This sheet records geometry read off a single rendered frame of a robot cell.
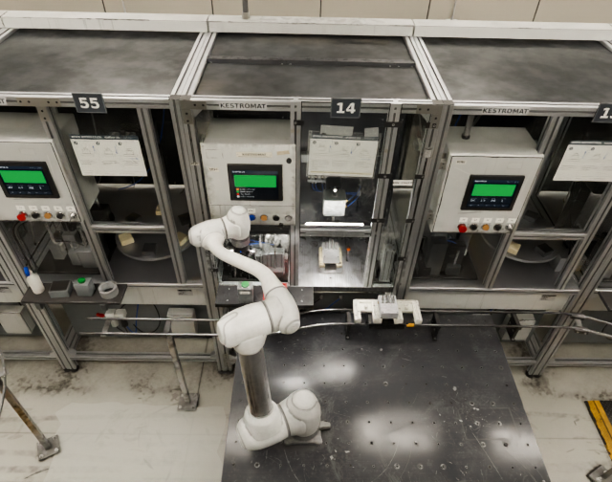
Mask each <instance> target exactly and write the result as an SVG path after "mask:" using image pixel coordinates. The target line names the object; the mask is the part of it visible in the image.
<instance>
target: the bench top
mask: <svg viewBox="0 0 612 482"><path fill-rule="evenodd" d="M438 316H439V319H440V322H441V324H480V325H494V323H493V321H492V316H491V315H439V314H438ZM299 319H300V326H299V327H302V326H307V325H313V324H320V323H332V322H340V323H344V322H345V319H346V313H309V314H303V315H299ZM349 336H350V339H349V340H346V339H345V329H344V325H325V326H317V327H311V328H305V329H300V330H296V331H295V332H294V333H292V334H289V335H287V334H282V333H281V334H276V335H269V336H267V337H266V340H265V344H264V346H263V350H264V357H265V363H266V369H267V375H268V381H269V388H270V393H271V399H272V401H274V402H275V403H276V404H279V403H280V402H282V401H283V400H285V399H286V398H287V397H289V396H290V394H291V393H293V392H294V391H296V390H299V389H307V390H310V391H311V392H313V393H314V394H315V396H316V397H317V400H318V402H319V404H320V410H321V416H320V421H323V422H328V423H330V428H328V429H323V430H321V431H320V434H321V439H322V445H321V446H317V445H300V444H292V445H289V446H286V445H285V444H284V440H283V441H281V442H279V443H277V444H274V445H272V446H269V447H267V448H264V449H259V450H246V449H243V448H242V446H241V443H240V441H239V438H238V436H237V433H236V426H237V424H238V422H239V420H240V419H242V418H243V417H244V413H245V409H246V407H247V406H248V404H249V403H248V398H247V393H246V388H245V384H244V379H243V375H242V370H241V365H240V361H239V356H238V352H237V357H236V364H235V371H234V379H233V387H232V394H231V402H230V411H229V423H228V431H227V439H226V446H225V453H224V461H223V468H222V476H221V482H551V479H550V477H549V474H548V472H547V469H546V467H545V464H544V462H543V458H542V455H541V453H540V450H539V447H538V445H537V442H536V438H535V435H534V433H533V430H532V427H531V424H530V422H529V419H528V416H527V414H526V411H525V409H524V406H523V403H522V401H521V398H520V395H519V392H518V389H517V387H516V384H515V381H514V377H513V374H512V371H511V368H510V367H509V364H508V361H507V358H506V356H505V353H504V350H503V347H502V345H501V342H500V339H499V337H498V334H497V332H496V329H495V327H441V329H439V332H438V335H437V337H436V338H437V340H432V336H431V332H430V328H429V326H405V327H404V329H368V326H364V325H352V326H351V328H350V335H349ZM506 383H507V384H508V385H509V386H506ZM428 402H431V405H430V404H429V403H428ZM470 402H473V405H471V404H470ZM504 443H507V444H508V446H506V447H505V446H504ZM232 463H235V466H234V467H233V466H232V465H231V464H232Z"/></svg>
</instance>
